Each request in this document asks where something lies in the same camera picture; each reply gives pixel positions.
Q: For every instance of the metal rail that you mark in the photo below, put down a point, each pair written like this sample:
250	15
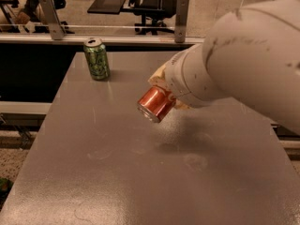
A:
76	39

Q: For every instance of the black office chair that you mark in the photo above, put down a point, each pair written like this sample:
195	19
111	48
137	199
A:
153	14

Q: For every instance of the middle metal bracket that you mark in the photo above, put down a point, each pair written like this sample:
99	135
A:
181	21

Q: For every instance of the red coke can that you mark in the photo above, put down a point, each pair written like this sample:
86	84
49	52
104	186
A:
156	103

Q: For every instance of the left metal bracket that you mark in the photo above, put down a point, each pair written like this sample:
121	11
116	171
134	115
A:
54	25

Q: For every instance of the black side tablet table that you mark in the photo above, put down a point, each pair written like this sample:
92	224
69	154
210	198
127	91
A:
106	7

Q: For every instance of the metal bracket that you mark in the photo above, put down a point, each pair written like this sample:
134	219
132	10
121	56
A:
181	21
54	25

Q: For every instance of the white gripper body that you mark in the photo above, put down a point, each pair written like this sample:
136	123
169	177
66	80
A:
175	76

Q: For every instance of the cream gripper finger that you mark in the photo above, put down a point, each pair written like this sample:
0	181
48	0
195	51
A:
158	77
179	105

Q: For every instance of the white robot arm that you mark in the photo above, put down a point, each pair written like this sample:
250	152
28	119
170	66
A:
251	54

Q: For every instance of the green soda can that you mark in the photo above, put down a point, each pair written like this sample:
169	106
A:
96	57

